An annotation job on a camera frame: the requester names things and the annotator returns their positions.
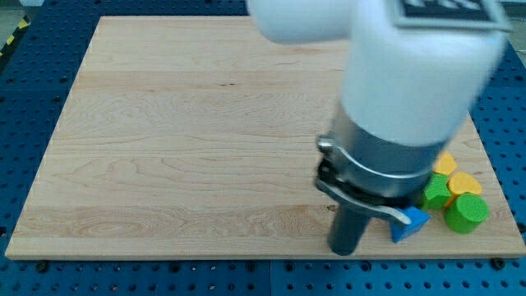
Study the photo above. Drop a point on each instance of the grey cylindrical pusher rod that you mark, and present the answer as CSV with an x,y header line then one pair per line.
x,y
346,230

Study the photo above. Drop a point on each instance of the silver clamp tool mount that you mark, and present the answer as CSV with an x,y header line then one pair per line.
x,y
368,176

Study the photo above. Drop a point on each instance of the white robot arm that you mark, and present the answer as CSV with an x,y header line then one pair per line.
x,y
413,72

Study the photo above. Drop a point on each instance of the blue cube block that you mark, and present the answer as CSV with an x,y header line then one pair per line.
x,y
418,219

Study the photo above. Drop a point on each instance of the green star block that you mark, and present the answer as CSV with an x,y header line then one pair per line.
x,y
436,193

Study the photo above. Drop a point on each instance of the yellow pentagon block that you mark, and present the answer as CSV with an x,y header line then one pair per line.
x,y
445,164

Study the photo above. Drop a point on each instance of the yellow heart block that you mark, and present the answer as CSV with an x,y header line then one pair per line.
x,y
461,183

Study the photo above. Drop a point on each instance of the green cylinder block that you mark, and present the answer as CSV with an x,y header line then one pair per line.
x,y
467,213

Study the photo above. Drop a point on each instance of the light wooden board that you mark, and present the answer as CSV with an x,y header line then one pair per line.
x,y
186,138

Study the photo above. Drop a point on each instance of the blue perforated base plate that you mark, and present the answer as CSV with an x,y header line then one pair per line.
x,y
42,49

